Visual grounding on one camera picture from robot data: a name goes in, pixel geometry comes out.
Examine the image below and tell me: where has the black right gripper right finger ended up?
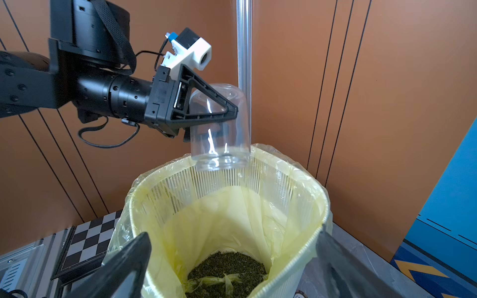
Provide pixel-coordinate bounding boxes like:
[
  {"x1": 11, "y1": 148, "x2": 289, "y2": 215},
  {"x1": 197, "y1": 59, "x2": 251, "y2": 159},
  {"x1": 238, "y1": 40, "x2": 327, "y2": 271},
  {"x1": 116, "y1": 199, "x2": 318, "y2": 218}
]
[{"x1": 316, "y1": 223, "x2": 402, "y2": 298}]

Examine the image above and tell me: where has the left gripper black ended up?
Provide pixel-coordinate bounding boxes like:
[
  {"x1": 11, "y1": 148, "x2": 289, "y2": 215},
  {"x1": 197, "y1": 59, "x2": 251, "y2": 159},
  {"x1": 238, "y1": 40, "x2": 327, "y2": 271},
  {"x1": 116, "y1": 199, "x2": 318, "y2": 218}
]
[{"x1": 144, "y1": 64, "x2": 239, "y2": 138}]

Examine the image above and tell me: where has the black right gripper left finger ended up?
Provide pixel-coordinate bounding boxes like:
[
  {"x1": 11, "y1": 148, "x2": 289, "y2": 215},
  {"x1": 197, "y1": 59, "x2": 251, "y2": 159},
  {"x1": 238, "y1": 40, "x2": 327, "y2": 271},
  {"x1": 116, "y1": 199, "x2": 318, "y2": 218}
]
[{"x1": 67, "y1": 232, "x2": 152, "y2": 298}]

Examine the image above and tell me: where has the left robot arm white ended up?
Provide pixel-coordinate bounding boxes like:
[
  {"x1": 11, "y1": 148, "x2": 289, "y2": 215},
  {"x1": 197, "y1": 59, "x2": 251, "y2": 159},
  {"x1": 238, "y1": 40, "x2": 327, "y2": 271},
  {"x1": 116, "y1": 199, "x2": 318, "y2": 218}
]
[{"x1": 1, "y1": 1, "x2": 239, "y2": 138}]

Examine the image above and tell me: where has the black white checkerboard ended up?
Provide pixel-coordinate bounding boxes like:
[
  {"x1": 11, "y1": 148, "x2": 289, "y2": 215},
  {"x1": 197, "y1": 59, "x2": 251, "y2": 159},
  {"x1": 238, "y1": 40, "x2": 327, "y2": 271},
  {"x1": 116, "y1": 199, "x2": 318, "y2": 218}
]
[{"x1": 52, "y1": 211, "x2": 122, "y2": 283}]

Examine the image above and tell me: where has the cream waste basket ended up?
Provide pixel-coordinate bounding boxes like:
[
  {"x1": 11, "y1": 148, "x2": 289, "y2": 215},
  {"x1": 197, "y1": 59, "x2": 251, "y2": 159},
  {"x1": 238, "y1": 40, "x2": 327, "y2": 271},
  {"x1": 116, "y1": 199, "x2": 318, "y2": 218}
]
[{"x1": 126, "y1": 147, "x2": 332, "y2": 298}]

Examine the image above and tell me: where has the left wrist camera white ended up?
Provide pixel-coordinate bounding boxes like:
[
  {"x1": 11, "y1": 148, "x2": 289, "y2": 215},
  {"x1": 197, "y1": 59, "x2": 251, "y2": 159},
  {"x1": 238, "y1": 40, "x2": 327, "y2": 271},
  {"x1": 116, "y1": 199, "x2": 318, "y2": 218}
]
[{"x1": 161, "y1": 27, "x2": 212, "y2": 80}]

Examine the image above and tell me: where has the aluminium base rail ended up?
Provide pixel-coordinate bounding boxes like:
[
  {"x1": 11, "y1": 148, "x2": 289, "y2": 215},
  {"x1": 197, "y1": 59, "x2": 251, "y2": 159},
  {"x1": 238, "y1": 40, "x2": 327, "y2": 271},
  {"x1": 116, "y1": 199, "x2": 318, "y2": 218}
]
[{"x1": 1, "y1": 228, "x2": 71, "y2": 298}]

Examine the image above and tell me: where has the aluminium corner post left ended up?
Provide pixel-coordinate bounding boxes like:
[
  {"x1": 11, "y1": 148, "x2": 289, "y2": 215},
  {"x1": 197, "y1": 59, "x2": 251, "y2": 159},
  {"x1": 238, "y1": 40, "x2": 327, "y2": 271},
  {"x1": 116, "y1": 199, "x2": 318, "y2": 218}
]
[{"x1": 236, "y1": 0, "x2": 253, "y2": 139}]

